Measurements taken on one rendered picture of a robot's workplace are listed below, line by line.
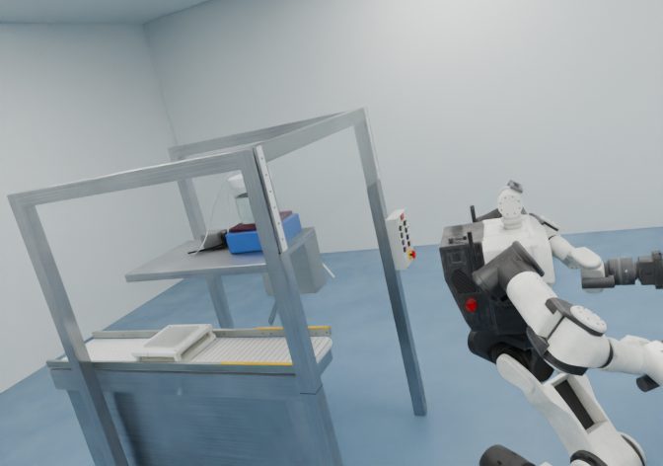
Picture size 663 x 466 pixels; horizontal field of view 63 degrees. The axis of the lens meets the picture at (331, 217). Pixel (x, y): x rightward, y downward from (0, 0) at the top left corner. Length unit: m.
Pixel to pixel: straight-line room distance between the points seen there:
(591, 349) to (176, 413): 1.76
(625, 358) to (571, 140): 3.97
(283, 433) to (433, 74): 3.80
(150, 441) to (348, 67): 3.93
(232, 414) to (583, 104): 3.90
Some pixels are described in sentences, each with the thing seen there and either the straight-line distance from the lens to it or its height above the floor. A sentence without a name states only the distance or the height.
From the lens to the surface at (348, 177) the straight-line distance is 2.25.
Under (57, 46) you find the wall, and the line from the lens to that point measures 5.98.
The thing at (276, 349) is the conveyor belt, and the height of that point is 0.81.
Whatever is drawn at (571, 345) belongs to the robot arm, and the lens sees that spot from 1.25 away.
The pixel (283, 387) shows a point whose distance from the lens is 2.05.
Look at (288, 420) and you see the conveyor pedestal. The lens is 2.19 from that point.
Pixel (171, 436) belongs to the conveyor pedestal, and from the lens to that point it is 2.62.
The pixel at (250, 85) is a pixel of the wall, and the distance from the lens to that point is 6.05.
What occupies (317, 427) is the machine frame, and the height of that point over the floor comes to 0.65.
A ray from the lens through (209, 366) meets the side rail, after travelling 2.19.
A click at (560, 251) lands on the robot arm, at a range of 2.04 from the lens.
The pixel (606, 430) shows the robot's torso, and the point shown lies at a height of 0.67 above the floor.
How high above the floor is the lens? 1.74
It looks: 13 degrees down
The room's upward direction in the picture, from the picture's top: 13 degrees counter-clockwise
